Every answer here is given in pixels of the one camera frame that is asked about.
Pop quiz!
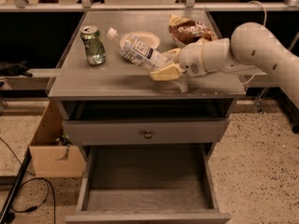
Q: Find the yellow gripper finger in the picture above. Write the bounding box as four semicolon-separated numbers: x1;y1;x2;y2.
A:
164;48;180;63
150;63;185;81

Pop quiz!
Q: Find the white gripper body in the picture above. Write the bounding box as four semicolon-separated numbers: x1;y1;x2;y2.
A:
178;43;206;77

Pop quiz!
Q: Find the clear plastic water bottle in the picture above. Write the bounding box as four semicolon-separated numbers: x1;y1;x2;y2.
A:
107;28;172;73

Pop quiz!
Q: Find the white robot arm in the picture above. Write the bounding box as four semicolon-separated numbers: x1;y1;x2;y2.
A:
150;22;299;105

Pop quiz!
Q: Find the closed grey drawer with knob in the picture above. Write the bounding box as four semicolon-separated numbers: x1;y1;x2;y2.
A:
63;119;230;146

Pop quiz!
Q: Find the grey wooden drawer cabinet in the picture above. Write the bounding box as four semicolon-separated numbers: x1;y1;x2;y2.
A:
45;8;247;224

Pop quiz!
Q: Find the open grey lower drawer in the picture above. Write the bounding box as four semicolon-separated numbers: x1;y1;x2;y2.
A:
65;144;231;224

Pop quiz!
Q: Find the brown yellow chip bag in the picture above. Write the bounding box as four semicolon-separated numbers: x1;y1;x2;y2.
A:
168;15;218;48

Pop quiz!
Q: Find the white paper bowl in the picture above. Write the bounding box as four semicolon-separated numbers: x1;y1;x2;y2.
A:
132;32;160;49

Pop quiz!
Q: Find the crushed green soda can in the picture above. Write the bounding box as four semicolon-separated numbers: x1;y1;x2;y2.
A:
80;25;106;66

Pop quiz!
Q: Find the cardboard box on floor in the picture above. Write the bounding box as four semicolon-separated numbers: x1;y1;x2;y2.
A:
29;102;85;177

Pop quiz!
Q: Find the black object on ledge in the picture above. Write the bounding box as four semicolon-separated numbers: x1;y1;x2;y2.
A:
0;61;33;77

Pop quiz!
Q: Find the white hanging cable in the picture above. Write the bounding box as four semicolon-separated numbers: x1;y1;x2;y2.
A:
241;0;269;86

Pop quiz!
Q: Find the black floor cable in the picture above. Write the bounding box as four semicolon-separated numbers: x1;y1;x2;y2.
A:
0;136;57;224

